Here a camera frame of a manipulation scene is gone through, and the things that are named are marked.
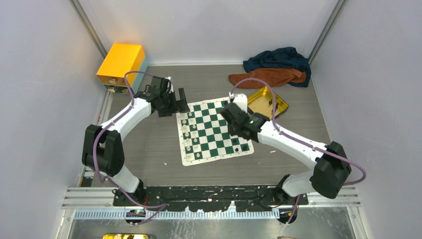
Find aluminium wall rail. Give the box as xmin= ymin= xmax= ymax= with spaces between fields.
xmin=309 ymin=0 xmax=348 ymax=65
xmin=69 ymin=0 xmax=107 ymax=58

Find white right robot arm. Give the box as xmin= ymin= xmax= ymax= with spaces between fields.
xmin=220 ymin=103 xmax=351 ymax=205

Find green white chess mat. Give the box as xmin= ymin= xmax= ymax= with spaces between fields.
xmin=176 ymin=97 xmax=254 ymax=166

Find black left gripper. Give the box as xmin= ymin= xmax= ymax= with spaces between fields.
xmin=159 ymin=88 xmax=190 ymax=117

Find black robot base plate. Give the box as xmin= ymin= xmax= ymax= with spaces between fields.
xmin=112 ymin=185 xmax=309 ymax=214

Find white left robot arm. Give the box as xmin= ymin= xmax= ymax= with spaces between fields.
xmin=82 ymin=76 xmax=190 ymax=206

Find orange brown cloth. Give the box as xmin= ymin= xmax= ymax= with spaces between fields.
xmin=228 ymin=68 xmax=309 ymax=88

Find dark blue cloth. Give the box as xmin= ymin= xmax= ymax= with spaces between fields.
xmin=243 ymin=47 xmax=312 ymax=88

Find yellow teal drawer box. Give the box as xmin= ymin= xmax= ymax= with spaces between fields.
xmin=97 ymin=43 xmax=149 ymax=94

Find gold metal tin tray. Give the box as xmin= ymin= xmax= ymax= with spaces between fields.
xmin=247 ymin=86 xmax=289 ymax=119

